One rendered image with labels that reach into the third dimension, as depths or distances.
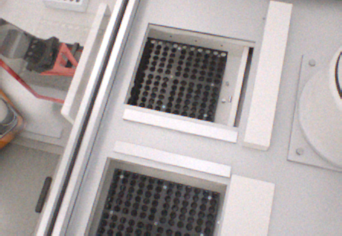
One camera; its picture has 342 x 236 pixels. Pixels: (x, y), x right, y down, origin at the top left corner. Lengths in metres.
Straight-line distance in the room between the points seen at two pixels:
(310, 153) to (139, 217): 0.35
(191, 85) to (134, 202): 0.29
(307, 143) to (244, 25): 0.29
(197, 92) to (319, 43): 0.28
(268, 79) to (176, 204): 0.31
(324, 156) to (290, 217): 0.13
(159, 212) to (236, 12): 0.46
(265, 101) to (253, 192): 0.18
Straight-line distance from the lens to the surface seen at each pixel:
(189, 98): 0.87
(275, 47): 0.81
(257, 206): 0.74
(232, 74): 0.94
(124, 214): 0.80
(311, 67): 0.84
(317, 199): 0.77
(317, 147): 0.76
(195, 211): 0.81
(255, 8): 0.90
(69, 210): 0.74
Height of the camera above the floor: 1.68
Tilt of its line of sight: 70 degrees down
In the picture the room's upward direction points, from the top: 11 degrees counter-clockwise
